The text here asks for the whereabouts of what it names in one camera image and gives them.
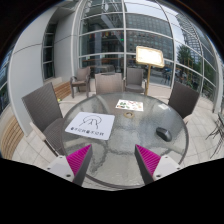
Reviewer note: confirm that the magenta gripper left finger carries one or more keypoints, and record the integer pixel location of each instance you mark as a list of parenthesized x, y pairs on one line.
[(72, 167)]

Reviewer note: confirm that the wicker armchair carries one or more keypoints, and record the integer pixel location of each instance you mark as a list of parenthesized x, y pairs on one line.
[(82, 78), (134, 80)]

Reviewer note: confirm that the far left wicker armchair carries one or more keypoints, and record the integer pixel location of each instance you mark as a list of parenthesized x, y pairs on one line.
[(82, 78)]

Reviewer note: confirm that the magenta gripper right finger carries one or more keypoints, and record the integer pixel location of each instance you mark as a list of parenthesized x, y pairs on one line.
[(152, 166)]

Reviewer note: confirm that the black computer mouse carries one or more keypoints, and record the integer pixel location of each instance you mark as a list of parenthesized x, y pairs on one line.
[(164, 134)]

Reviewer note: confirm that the brown wicker chair left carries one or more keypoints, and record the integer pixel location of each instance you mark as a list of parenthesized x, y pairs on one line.
[(46, 117)]

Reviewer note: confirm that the brown wicker chair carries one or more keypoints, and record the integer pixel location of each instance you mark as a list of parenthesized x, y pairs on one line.
[(183, 100), (46, 117)]

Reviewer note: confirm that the brown wicker chair right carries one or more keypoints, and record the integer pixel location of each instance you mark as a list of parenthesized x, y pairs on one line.
[(183, 100)]

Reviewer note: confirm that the round glass table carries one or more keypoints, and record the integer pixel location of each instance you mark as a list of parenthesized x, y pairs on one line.
[(113, 163)]

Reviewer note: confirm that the white printed mouse pad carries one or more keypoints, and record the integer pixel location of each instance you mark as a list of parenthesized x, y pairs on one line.
[(92, 125)]

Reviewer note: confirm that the colourful menu card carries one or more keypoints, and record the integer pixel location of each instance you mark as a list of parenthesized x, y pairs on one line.
[(129, 105)]

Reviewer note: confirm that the wicker chair behind table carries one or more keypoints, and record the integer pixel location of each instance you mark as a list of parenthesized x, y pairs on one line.
[(108, 83)]

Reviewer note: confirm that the far right wicker armchair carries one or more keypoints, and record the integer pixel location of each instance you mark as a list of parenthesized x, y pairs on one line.
[(134, 80)]

